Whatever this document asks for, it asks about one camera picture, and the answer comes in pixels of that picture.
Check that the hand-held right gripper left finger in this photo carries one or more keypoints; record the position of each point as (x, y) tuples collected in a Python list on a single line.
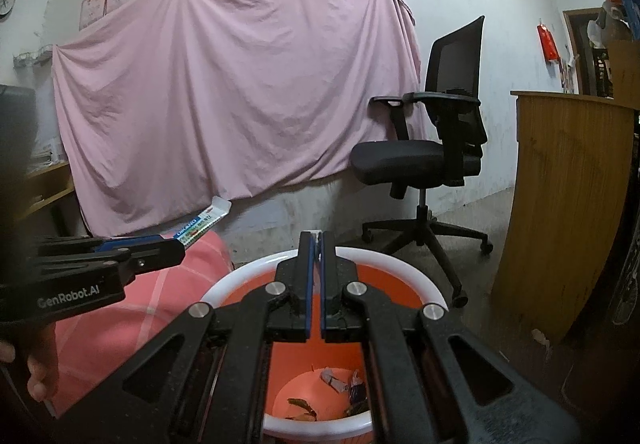
[(305, 284)]

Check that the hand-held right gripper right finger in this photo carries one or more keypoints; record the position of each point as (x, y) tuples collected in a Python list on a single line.
[(332, 284)]

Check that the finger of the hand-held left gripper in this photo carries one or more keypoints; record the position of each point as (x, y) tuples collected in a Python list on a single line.
[(155, 256), (130, 243)]

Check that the white cardboard box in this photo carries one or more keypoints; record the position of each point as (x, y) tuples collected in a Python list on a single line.
[(200, 224)]

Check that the orange bucket with white rim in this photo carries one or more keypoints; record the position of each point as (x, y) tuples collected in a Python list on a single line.
[(235, 280)]

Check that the white paper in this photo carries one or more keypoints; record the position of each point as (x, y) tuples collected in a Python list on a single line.
[(334, 380)]

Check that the dark green wrapper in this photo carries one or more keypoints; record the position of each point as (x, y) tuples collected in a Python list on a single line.
[(357, 409)]

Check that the person's left hand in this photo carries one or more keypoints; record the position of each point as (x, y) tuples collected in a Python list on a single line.
[(42, 369)]

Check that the pink checked tablecloth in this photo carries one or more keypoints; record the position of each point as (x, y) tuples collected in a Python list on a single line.
[(150, 324)]

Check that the wooden shelf desk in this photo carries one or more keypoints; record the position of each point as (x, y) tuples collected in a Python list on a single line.
[(50, 189)]

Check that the pile of papers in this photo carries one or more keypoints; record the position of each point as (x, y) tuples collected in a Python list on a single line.
[(50, 151)]

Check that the black office chair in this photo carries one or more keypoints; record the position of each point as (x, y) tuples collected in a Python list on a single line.
[(400, 159)]

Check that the pink hanging sheet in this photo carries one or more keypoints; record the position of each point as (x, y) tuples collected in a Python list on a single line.
[(225, 89)]

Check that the pale hanging decoration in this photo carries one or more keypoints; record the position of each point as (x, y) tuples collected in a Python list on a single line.
[(570, 74)]

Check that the red hanging ornament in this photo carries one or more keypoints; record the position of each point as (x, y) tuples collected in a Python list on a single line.
[(549, 44)]

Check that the large cardboard box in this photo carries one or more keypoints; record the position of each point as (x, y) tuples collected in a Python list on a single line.
[(625, 71)]

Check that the white plastic bag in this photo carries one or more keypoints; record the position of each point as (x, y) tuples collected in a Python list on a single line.
[(607, 24)]

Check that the round wall clock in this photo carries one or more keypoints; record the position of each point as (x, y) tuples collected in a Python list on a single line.
[(7, 1)]

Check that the wooden door frame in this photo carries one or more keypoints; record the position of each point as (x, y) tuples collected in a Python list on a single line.
[(570, 34)]

